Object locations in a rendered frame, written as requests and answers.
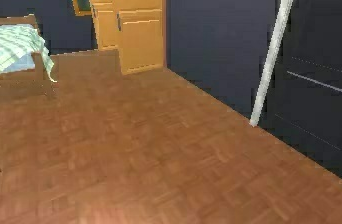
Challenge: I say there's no yellow wooden cupboard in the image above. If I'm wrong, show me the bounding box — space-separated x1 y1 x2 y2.
88 0 165 76

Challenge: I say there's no black room door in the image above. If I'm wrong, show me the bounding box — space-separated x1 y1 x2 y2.
249 0 342 192

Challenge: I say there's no wooden bed with green blanket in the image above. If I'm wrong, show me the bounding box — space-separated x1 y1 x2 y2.
0 13 59 101

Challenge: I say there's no framed picture with wooden frame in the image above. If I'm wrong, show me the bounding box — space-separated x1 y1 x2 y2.
71 0 93 17

